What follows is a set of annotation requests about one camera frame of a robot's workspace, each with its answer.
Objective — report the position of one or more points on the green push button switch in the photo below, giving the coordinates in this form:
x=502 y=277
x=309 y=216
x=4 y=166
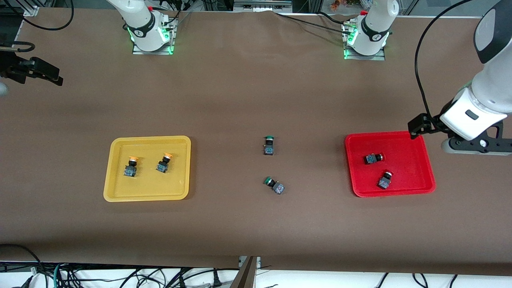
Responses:
x=268 y=150
x=278 y=188

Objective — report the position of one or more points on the black power plug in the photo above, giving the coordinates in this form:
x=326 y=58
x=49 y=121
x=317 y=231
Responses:
x=216 y=280

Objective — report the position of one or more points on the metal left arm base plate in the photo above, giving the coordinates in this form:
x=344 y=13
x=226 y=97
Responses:
x=372 y=57

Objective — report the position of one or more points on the yellow plastic tray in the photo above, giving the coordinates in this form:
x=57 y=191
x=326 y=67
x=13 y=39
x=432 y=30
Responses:
x=148 y=188

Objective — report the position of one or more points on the brown angled beam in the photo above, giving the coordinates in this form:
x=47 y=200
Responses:
x=244 y=276

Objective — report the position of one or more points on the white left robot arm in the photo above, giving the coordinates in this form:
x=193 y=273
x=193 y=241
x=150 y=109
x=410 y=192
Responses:
x=376 y=24

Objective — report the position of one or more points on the yellow push button switch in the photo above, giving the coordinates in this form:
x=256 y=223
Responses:
x=161 y=168
x=130 y=172

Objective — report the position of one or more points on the brown table cover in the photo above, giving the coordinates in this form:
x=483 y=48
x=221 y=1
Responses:
x=256 y=88

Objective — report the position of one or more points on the red push button switch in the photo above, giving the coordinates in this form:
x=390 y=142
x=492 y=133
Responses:
x=383 y=183
x=370 y=159

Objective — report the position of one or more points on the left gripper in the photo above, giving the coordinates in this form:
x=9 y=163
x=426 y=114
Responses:
x=433 y=120

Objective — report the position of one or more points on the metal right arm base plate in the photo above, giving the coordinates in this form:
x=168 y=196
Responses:
x=160 y=52

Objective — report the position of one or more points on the aluminium corner bracket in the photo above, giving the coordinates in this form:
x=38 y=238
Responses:
x=31 y=10

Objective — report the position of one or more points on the red plastic tray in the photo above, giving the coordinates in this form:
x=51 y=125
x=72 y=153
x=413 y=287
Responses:
x=408 y=176

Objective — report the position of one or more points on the colourful patterned object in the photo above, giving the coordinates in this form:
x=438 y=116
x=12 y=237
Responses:
x=348 y=4

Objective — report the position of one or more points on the white metal bracket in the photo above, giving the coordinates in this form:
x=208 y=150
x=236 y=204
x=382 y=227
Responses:
x=258 y=262

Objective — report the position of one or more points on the grey metal box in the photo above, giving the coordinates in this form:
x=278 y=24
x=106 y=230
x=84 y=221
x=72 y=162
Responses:
x=260 y=6

